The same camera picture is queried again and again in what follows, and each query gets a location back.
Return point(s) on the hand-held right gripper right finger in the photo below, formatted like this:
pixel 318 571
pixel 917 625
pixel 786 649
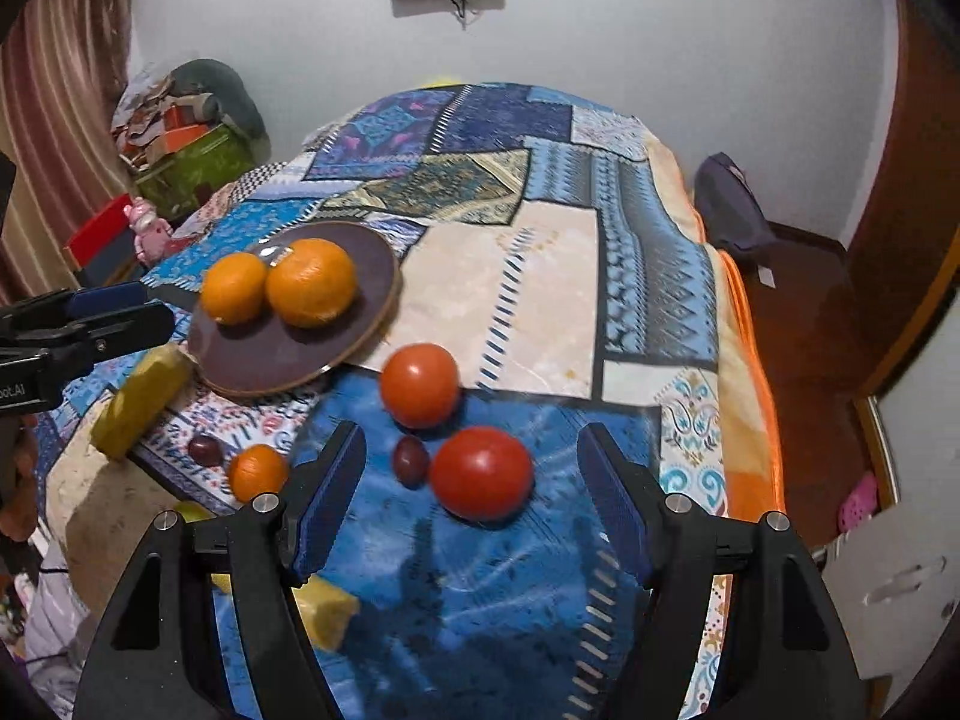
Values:
pixel 615 510

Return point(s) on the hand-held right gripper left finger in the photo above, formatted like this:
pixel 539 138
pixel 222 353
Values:
pixel 326 510

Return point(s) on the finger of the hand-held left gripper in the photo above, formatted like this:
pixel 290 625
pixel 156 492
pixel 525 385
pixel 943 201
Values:
pixel 127 334
pixel 105 298

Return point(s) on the long yellow-green sugarcane piece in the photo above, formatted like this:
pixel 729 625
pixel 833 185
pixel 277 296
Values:
pixel 142 401

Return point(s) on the small mandarin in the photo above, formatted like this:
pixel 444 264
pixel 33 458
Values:
pixel 256 474

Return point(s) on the plain orange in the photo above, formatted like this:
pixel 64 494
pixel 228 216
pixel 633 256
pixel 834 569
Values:
pixel 232 289

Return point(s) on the brown round plate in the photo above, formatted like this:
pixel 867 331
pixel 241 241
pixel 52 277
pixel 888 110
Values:
pixel 300 360

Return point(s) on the red tomato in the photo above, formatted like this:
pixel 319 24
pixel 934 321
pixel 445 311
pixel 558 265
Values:
pixel 481 474
pixel 418 386

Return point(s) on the red box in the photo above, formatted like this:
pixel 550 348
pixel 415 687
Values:
pixel 101 232

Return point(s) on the pink toy figure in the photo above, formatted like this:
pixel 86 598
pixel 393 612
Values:
pixel 148 229

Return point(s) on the dark red jujube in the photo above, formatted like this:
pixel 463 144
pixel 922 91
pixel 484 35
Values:
pixel 204 450
pixel 411 461

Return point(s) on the green patterned box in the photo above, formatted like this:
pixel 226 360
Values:
pixel 195 165

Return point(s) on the orange box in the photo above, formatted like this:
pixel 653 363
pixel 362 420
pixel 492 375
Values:
pixel 176 141

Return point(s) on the large orange with sticker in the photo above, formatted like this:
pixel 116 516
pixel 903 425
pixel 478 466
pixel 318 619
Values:
pixel 311 281

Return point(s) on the floral cloth pile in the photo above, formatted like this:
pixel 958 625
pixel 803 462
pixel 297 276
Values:
pixel 142 109

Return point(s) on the brown striped curtain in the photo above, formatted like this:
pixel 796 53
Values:
pixel 60 90

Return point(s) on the pale crumpled cloth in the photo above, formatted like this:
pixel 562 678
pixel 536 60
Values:
pixel 45 615

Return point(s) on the blue patchwork printed blanket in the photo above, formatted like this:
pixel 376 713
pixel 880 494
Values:
pixel 555 277

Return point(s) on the grey cushion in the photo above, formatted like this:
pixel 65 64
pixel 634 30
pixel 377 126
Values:
pixel 229 90

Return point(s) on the pink slipper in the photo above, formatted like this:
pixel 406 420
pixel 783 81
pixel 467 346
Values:
pixel 859 502

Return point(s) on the white paper scrap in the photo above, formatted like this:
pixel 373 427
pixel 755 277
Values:
pixel 766 275

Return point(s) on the white cardboard box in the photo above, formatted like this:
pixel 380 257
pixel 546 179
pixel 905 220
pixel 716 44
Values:
pixel 892 585

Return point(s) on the dark purple bag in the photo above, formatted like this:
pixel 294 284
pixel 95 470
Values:
pixel 731 202

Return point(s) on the wooden door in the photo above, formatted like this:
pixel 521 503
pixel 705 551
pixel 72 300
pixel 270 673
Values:
pixel 915 187

